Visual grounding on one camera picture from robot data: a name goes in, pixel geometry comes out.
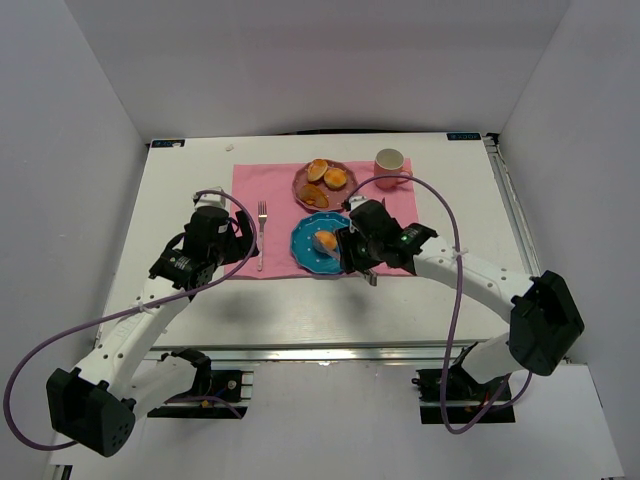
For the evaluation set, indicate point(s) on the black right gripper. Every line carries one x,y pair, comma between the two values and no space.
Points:
347,248

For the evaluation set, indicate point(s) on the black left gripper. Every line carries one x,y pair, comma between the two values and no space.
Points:
242,236

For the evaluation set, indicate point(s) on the metal tongs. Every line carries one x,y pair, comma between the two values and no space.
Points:
368,275

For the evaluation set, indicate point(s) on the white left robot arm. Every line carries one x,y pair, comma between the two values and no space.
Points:
98,402

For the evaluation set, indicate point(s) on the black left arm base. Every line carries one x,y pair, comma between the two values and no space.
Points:
217,392

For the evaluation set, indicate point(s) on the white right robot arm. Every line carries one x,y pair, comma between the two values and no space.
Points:
485,283

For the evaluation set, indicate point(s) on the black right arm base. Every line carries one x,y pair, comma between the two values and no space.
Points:
464,399

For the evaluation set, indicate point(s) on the pink cloth placemat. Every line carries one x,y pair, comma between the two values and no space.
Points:
278,184

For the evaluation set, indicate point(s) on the blue polka dot plate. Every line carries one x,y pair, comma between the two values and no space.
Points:
301,244

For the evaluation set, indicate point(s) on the pink scalloped plate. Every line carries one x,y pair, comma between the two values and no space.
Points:
350,192

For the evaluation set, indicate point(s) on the pink ceramic mug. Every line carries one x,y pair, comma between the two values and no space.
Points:
389,166

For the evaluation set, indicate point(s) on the blue label left corner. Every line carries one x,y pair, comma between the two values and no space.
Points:
167,143

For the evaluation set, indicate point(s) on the blue label corner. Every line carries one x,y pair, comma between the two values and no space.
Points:
463,136
167,143

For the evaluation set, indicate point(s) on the blue label right corner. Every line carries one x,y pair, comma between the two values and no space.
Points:
463,136

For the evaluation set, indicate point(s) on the fork with pink handle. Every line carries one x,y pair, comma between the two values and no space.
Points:
262,218

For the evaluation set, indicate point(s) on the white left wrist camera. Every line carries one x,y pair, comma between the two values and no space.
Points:
210,197

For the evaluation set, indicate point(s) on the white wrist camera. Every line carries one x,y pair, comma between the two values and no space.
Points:
353,202
210,197

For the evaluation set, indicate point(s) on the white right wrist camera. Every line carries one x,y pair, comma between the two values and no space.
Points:
353,202

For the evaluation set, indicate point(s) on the aluminium rail right side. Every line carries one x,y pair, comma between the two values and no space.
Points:
515,210

